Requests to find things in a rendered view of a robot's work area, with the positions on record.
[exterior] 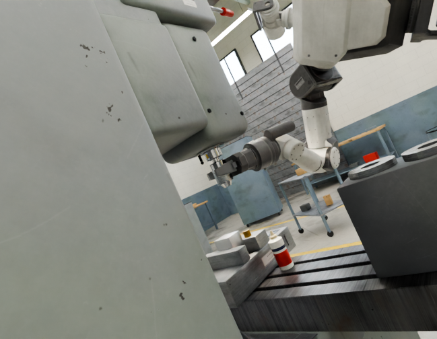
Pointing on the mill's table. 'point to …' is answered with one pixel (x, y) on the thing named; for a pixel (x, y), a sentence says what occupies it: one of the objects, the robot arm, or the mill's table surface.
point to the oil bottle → (280, 252)
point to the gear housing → (179, 12)
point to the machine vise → (245, 268)
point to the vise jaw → (256, 240)
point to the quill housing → (205, 94)
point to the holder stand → (400, 210)
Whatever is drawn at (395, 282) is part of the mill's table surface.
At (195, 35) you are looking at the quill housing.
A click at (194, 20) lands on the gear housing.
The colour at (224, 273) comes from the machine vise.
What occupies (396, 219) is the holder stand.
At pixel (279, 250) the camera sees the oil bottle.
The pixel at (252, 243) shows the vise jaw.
